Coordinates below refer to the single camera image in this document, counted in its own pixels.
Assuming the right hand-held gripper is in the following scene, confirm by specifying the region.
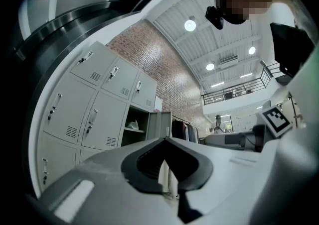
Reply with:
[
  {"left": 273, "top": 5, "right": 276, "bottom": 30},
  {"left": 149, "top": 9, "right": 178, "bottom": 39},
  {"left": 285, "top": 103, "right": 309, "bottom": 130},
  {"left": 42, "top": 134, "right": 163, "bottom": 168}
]
[{"left": 204, "top": 105, "right": 294, "bottom": 154}]

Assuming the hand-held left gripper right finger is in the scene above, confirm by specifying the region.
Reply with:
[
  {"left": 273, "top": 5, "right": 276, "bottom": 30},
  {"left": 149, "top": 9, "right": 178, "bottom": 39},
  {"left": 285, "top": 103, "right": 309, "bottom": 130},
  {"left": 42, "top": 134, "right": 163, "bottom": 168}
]
[{"left": 164, "top": 137, "right": 277, "bottom": 225}]

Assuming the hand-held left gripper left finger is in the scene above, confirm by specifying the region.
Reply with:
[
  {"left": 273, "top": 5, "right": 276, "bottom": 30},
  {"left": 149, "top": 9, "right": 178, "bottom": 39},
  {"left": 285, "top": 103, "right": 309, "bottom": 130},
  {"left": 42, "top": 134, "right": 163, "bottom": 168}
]
[{"left": 37, "top": 137, "right": 186, "bottom": 225}]

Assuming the clear plastic bag item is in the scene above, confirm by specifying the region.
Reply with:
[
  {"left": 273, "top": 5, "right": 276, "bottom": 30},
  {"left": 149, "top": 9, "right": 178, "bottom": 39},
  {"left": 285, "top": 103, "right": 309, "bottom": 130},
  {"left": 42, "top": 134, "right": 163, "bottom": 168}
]
[{"left": 126, "top": 119, "right": 140, "bottom": 130}]

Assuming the grey metal locker cabinet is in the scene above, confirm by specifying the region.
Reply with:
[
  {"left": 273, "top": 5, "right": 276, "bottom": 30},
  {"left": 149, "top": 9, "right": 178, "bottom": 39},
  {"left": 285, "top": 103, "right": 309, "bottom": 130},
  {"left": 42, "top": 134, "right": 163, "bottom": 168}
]
[{"left": 37, "top": 41, "right": 158, "bottom": 192}]

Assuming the grey locker door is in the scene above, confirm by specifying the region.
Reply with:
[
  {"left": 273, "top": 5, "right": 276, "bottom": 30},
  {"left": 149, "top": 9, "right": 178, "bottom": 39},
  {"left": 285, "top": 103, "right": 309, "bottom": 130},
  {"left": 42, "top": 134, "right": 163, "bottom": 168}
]
[{"left": 146, "top": 111, "right": 173, "bottom": 141}]

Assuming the clothes rack with dark garments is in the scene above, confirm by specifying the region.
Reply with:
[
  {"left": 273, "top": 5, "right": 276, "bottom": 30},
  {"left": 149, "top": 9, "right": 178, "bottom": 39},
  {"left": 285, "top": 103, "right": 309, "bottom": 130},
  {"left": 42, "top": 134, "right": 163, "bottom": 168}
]
[{"left": 171, "top": 118, "right": 200, "bottom": 144}]

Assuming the white paper notice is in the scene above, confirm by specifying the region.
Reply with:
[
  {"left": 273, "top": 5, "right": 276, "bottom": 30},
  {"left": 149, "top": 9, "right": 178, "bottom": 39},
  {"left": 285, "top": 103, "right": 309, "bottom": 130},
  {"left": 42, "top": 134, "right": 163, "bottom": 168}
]
[{"left": 154, "top": 96, "right": 163, "bottom": 112}]

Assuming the white air conditioner unit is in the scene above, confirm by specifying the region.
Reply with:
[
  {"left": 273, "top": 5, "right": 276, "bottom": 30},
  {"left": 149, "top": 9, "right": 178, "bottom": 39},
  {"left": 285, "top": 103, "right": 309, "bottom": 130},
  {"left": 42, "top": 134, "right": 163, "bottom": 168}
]
[{"left": 218, "top": 54, "right": 239, "bottom": 65}]

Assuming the black metal railing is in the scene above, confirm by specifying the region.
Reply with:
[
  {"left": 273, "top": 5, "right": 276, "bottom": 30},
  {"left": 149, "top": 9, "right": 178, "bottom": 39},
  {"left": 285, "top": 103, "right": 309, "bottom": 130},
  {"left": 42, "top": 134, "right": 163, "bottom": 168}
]
[{"left": 201, "top": 59, "right": 280, "bottom": 106}]

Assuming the person's pale shirt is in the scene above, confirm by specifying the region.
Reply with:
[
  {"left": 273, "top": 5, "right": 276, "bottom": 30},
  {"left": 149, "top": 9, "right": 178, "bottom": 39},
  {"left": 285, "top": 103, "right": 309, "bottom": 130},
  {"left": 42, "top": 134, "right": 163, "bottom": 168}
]
[{"left": 259, "top": 1, "right": 302, "bottom": 45}]

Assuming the black and steel overhead beam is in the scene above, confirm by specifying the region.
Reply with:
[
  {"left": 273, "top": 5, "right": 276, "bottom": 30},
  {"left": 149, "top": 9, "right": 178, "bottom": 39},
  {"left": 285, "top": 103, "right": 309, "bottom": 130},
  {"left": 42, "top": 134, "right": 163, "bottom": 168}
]
[{"left": 12, "top": 0, "right": 200, "bottom": 58}]

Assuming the black recorder box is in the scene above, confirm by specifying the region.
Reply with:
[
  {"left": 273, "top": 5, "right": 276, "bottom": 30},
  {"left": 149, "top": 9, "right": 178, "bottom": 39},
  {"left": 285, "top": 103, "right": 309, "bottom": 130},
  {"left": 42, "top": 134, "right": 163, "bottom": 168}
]
[{"left": 270, "top": 22, "right": 315, "bottom": 78}]

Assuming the black head-mounted camera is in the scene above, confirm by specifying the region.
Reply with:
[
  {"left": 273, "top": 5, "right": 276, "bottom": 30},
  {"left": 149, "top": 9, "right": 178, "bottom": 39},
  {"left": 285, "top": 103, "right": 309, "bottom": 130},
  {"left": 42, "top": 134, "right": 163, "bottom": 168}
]
[{"left": 205, "top": 6, "right": 224, "bottom": 30}]

